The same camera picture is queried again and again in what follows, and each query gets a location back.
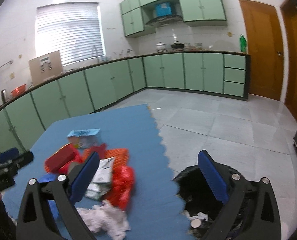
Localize blue scalloped table mat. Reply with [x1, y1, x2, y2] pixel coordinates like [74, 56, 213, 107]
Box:
[3, 105, 191, 239]

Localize black range hood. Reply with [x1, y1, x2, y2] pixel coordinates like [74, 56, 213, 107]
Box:
[146, 15, 183, 28]

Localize wall towel bar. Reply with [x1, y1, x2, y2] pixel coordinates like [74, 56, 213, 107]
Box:
[0, 60, 13, 69]

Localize blue box on hood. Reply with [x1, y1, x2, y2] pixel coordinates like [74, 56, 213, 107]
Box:
[155, 2, 172, 17]

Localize green upper wall cabinets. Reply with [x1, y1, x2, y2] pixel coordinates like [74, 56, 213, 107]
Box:
[120, 0, 227, 37]

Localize white printed paper package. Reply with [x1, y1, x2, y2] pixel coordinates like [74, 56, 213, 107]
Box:
[85, 157, 115, 200]

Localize green thermos bottle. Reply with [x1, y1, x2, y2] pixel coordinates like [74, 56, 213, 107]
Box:
[240, 34, 247, 53]

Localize steel electric kettle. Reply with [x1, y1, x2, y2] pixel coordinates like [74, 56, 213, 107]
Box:
[1, 89, 8, 104]

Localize light blue milk carton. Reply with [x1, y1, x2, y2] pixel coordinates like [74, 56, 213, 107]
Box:
[67, 128, 103, 149]

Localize red plastic basin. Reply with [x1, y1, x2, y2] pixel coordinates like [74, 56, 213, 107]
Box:
[11, 84, 26, 98]

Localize black trash bin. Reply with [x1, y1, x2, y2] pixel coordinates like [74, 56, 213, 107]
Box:
[173, 165, 254, 239]

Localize chrome kitchen faucet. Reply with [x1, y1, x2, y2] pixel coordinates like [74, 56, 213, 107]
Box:
[91, 46, 100, 63]

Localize red gift envelope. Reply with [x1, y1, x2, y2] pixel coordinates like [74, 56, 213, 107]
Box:
[44, 143, 84, 174]

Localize red plastic bag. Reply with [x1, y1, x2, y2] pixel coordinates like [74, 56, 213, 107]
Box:
[105, 166, 135, 211]

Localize orange foam fruit net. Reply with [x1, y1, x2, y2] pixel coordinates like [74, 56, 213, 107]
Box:
[82, 148, 129, 171]

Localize dark red scouring pad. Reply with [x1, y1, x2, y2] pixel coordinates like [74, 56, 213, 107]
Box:
[89, 143, 107, 159]

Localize white window blinds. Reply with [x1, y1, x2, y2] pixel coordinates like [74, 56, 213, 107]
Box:
[35, 2, 106, 66]

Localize black wok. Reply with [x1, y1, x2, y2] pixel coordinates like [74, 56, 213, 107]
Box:
[171, 42, 185, 51]

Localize brown wooden door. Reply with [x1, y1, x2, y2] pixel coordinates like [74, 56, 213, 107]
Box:
[239, 0, 283, 100]
[280, 0, 297, 122]

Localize brown cardboard box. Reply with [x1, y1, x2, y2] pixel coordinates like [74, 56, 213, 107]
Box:
[29, 50, 63, 86]

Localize white paper cup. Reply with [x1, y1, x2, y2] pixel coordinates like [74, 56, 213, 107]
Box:
[190, 218, 202, 229]

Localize white tissue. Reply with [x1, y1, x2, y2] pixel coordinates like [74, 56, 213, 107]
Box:
[183, 210, 208, 221]
[76, 200, 131, 239]

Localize white cooking pot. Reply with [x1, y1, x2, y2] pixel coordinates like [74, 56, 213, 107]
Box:
[156, 42, 167, 53]

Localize green lower kitchen cabinets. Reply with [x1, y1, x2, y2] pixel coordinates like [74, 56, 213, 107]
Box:
[0, 51, 251, 152]

